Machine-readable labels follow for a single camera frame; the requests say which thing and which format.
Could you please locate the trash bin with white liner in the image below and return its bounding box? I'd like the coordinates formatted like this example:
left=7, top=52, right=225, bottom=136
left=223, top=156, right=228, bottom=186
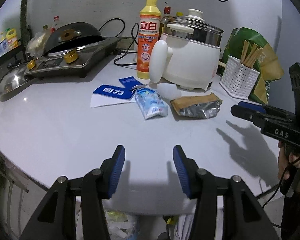
left=104, top=210, right=139, bottom=239

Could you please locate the person's right hand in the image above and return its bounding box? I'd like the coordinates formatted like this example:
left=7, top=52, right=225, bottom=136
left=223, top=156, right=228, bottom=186
left=277, top=141, right=300, bottom=193

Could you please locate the green yellow rice bag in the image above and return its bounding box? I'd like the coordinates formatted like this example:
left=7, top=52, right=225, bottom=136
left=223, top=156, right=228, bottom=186
left=222, top=27, right=284, bottom=105

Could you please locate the silver foil snack wrapper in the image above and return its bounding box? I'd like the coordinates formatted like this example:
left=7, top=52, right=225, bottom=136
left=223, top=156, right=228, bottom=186
left=171, top=93, right=223, bottom=119

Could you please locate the white perforated chopstick holder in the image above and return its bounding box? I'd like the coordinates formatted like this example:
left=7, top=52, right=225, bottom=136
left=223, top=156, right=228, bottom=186
left=219, top=56, right=260, bottom=100

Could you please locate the blue white paper tag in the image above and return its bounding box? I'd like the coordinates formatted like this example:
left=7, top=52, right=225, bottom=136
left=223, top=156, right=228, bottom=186
left=90, top=76, right=146, bottom=108

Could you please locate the blue white small packet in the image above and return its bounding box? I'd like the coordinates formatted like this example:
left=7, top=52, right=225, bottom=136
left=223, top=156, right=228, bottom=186
left=134, top=87, right=168, bottom=120

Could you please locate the translucent white plastic lump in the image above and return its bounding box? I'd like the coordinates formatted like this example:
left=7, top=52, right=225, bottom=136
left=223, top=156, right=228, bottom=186
left=157, top=83, right=182, bottom=100

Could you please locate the wooden chopsticks bundle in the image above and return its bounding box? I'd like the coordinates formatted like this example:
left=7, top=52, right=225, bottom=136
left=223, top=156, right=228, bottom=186
left=240, top=40, right=263, bottom=68

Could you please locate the steel induction cooktop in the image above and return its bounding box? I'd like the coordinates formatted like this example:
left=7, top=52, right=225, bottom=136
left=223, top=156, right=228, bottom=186
left=24, top=37, right=120, bottom=78

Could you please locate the white electric cooking pot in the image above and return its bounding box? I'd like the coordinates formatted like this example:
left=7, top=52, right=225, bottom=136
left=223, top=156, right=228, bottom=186
left=149, top=23, right=223, bottom=90

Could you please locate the stainless steel wok lid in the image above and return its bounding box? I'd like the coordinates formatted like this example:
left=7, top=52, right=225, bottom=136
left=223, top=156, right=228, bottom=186
left=0, top=63, right=33, bottom=95

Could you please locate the bag of white food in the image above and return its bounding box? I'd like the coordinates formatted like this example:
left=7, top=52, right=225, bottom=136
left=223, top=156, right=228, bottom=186
left=26, top=33, right=49, bottom=58

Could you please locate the glass pot lid white knob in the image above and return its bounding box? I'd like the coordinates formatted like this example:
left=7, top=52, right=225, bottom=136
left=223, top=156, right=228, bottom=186
left=165, top=9, right=224, bottom=35

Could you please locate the yellow orange detergent bottle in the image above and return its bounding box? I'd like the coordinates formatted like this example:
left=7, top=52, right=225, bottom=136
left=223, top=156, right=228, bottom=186
left=136, top=0, right=161, bottom=80

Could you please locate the black metal rack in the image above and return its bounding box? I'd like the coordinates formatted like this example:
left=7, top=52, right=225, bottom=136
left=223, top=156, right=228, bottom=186
left=0, top=38, right=28, bottom=98

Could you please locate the red label plastic bottle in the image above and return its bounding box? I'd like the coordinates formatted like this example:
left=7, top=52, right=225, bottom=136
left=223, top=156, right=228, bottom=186
left=51, top=16, right=61, bottom=33

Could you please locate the red cap sauce bottle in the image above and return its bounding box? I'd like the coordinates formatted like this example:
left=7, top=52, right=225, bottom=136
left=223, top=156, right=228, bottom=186
left=164, top=7, right=171, bottom=16

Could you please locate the yellow dish soap jug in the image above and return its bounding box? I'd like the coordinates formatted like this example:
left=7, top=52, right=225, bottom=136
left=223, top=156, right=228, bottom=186
left=0, top=28, right=18, bottom=50

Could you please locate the black cooktop power cord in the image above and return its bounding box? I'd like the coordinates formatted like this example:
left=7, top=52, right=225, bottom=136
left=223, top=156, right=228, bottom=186
left=98, top=17, right=141, bottom=67

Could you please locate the black wok wooden handle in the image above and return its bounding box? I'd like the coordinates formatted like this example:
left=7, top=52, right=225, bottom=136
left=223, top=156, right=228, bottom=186
left=43, top=22, right=105, bottom=56

